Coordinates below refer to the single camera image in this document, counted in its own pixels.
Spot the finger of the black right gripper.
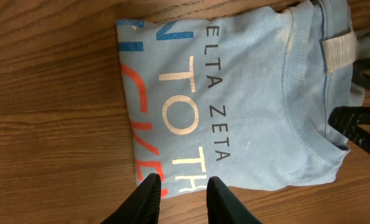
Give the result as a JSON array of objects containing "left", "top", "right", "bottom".
[
  {"left": 328, "top": 106, "right": 370, "bottom": 154},
  {"left": 352, "top": 58, "right": 370, "bottom": 91}
]

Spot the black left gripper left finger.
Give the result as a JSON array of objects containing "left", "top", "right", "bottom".
[{"left": 101, "top": 173, "right": 161, "bottom": 224}]

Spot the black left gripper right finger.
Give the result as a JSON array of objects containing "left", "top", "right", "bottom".
[{"left": 206, "top": 176, "right": 262, "bottom": 224}]

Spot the light blue t-shirt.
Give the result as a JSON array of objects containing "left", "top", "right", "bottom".
[{"left": 116, "top": 1, "right": 370, "bottom": 198}]

